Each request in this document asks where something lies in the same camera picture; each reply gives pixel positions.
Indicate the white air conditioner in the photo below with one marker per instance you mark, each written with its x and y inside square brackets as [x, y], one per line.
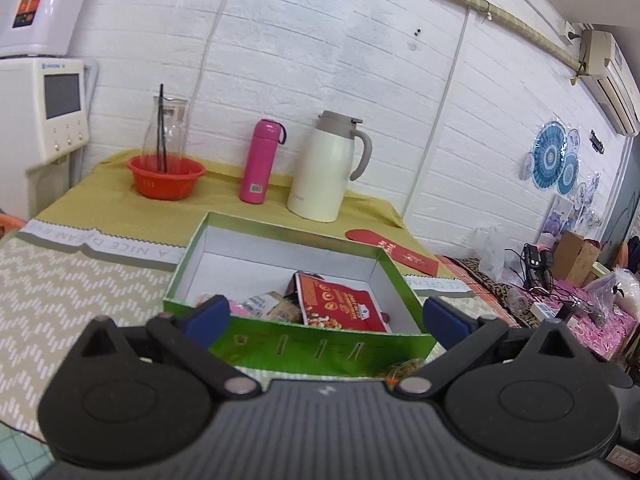
[605, 72]

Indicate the yellow green tablecloth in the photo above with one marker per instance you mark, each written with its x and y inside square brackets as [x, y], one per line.
[106, 200]

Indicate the red envelope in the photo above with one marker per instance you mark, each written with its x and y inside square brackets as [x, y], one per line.
[400, 254]

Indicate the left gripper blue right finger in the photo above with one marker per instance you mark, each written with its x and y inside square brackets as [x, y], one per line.
[468, 342]

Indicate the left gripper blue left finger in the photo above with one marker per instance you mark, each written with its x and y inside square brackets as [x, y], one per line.
[187, 338]

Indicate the red snack packet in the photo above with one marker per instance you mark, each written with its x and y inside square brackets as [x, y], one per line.
[335, 306]

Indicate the blue paper fan decoration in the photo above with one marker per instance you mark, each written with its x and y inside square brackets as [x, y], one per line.
[553, 161]

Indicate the black straw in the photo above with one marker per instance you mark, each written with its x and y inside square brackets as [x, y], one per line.
[160, 134]

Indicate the white thermos jug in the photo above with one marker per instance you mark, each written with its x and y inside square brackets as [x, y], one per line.
[336, 153]

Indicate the brown cardboard box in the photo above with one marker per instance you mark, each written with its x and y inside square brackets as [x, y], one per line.
[573, 259]

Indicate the white water purifier unit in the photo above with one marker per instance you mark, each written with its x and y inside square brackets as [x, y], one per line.
[37, 27]

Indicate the green cardboard snack box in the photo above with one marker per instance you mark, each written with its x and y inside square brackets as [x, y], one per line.
[239, 258]

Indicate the pink thermos bottle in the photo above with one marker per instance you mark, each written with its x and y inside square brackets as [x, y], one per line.
[267, 136]

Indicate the brown snack packet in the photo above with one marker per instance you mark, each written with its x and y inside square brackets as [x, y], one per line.
[271, 306]

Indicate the beige patterned table mat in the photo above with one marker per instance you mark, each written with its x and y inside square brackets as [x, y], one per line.
[56, 279]

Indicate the red plastic basket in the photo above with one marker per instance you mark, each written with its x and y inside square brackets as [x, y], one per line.
[172, 186]

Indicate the white water dispenser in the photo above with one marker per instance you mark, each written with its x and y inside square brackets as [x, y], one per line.
[43, 124]

